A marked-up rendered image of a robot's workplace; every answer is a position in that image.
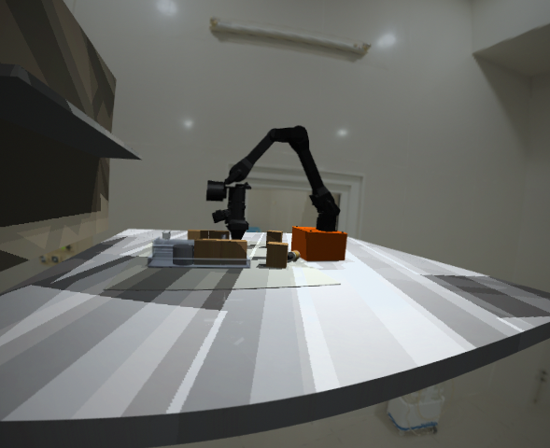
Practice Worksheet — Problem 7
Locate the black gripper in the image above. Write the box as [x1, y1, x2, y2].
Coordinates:
[224, 202, 248, 240]

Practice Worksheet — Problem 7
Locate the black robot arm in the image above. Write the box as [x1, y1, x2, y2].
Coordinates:
[206, 125, 340, 231]

